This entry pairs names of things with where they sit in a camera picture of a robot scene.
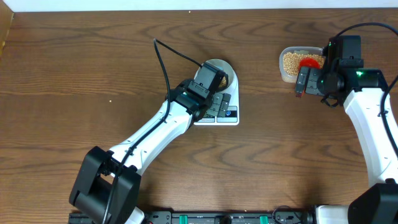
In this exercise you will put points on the white digital kitchen scale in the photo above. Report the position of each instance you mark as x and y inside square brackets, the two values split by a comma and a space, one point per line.
[232, 115]

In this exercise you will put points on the pile of soybeans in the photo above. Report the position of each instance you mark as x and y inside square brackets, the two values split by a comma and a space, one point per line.
[291, 61]

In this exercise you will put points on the white round bowl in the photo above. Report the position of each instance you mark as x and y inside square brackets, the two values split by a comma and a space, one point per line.
[232, 77]

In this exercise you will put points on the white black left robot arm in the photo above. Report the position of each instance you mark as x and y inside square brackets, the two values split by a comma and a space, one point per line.
[107, 185]

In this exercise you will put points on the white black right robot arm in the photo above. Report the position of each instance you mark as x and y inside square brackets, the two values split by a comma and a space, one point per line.
[363, 93]

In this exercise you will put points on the orange measuring scoop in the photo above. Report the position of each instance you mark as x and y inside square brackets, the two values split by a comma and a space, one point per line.
[308, 62]

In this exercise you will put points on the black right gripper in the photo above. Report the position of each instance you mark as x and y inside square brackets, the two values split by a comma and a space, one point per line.
[313, 76]

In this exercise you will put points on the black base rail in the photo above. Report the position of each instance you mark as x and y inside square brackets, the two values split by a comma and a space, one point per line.
[283, 214]

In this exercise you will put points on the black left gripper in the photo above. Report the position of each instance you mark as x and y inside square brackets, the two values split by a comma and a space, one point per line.
[217, 99]

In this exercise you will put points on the soybeans in white bowl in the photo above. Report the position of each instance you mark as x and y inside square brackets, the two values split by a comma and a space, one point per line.
[223, 84]

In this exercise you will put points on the clear plastic container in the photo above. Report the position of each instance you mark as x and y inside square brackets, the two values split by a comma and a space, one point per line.
[300, 50]

